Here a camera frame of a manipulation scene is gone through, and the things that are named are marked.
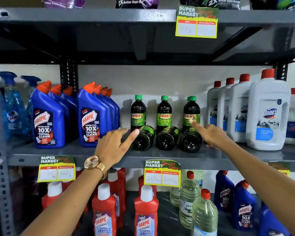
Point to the gold wristwatch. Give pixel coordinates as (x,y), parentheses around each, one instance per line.
(94,164)

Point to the person's left hand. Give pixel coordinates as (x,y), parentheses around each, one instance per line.
(108,147)

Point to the clear red-capped liquid bottle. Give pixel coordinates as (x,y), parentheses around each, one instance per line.
(188,201)
(204,216)

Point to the person's right hand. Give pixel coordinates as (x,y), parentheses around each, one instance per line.
(213,136)

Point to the dark purple refill pouch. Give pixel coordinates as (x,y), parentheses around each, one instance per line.
(137,2)

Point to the black green refill pouch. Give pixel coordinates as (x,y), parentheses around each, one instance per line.
(222,2)

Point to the person's left thumb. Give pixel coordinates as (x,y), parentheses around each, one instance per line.
(121,131)

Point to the person's left forearm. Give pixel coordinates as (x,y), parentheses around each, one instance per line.
(68,201)

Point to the blue green refill pouch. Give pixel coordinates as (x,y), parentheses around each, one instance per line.
(291,3)

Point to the group of dark green-capped bottles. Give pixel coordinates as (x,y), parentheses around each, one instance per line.
(164,115)

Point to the group of red white-capped bottles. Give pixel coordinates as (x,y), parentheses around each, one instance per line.
(146,211)

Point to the green yellow price tag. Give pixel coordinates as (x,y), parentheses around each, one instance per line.
(162,173)
(281,167)
(196,23)
(56,169)

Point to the row of white red-capped bottles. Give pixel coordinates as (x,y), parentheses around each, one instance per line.
(268,115)

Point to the person's right forearm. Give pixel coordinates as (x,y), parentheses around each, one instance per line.
(268,184)

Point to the blue toilet cleaner bottle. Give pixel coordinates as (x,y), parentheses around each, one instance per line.
(270,223)
(244,208)
(223,191)

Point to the group of blue orange-capped bottles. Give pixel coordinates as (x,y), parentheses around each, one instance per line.
(48,120)

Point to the blue glass cleaner spray bottle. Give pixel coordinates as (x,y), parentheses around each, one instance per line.
(13,110)
(30,83)

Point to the grey metal shelf rack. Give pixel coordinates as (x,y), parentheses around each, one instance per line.
(88,15)

